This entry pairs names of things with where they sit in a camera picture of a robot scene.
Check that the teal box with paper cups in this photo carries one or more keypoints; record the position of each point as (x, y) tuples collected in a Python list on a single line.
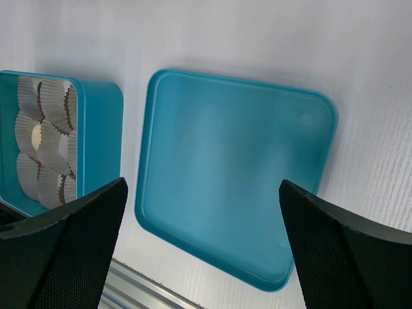
[(80, 150)]

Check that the teal box lid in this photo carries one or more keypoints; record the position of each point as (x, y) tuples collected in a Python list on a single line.
[(214, 152)]

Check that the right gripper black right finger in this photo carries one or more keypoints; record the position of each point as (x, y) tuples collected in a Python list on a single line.
[(344, 260)]

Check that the aluminium mounting rail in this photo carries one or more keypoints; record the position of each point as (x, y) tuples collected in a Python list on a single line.
[(126, 288)]

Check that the white oval chocolate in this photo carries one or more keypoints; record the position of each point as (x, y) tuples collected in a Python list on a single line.
[(36, 137)]

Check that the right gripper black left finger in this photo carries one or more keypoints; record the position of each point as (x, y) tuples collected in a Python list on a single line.
[(61, 258)]

